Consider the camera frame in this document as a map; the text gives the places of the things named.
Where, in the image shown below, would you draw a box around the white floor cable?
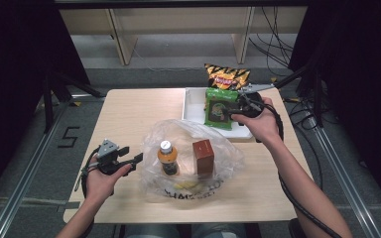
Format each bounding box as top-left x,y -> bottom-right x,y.
123,34 -> 274,87

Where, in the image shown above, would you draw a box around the right hand-held gripper cable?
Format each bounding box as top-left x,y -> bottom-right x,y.
244,97 -> 343,238

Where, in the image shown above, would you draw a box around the left hand-held gripper cable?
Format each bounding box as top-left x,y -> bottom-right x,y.
73,147 -> 100,238

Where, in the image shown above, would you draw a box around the metal floor rail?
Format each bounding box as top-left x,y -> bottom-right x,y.
0,100 -> 72,238
307,123 -> 381,238

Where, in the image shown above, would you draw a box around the person's left leg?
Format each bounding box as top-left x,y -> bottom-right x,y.
123,224 -> 180,238

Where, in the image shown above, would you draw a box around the green snack packet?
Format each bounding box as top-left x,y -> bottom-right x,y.
203,87 -> 240,131

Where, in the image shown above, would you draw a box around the black curtain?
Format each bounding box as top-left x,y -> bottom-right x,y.
0,0 -> 92,202
289,0 -> 381,209

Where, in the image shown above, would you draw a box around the person's left hand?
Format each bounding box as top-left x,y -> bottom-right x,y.
84,164 -> 133,202

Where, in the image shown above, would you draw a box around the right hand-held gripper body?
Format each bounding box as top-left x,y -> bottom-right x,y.
238,82 -> 276,119

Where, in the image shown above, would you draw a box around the black yellow chips bag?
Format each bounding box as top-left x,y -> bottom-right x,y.
203,62 -> 251,91

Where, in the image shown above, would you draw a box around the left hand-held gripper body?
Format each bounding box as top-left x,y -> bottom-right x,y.
94,139 -> 130,176

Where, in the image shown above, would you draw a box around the hand-held gripper cable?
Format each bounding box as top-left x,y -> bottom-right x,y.
73,147 -> 100,238
244,97 -> 343,238

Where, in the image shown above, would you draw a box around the person's right hand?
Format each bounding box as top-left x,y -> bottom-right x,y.
231,96 -> 281,145

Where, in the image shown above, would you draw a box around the black floor tape numeral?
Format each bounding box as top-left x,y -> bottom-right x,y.
58,126 -> 81,149

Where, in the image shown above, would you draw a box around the clear plastic bag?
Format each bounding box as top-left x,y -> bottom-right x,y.
140,118 -> 246,203

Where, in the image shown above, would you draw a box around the person's right leg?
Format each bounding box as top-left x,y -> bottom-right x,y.
191,223 -> 248,238

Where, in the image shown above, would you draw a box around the black metal stand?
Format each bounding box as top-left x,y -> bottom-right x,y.
274,60 -> 325,128
43,67 -> 107,134

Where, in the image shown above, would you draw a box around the person's leg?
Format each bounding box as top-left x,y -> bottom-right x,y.
123,224 -> 180,238
191,223 -> 248,238

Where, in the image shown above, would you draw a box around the beige wooden desk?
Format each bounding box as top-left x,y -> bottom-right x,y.
59,6 -> 309,66

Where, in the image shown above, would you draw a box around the black floor cables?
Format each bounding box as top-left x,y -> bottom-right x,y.
284,95 -> 320,132

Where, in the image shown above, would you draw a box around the orange juice bottle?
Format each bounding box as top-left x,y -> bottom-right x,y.
157,140 -> 180,177

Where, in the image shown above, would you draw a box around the brown carton box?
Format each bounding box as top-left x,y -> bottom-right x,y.
191,139 -> 215,177

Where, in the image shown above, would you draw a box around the black hanging cables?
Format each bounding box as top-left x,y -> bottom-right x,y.
248,6 -> 296,77

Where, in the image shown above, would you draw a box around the white plastic bin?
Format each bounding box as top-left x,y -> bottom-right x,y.
182,86 -> 256,140

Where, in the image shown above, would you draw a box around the yellow item in bag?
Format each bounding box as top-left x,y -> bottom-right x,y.
175,179 -> 201,192

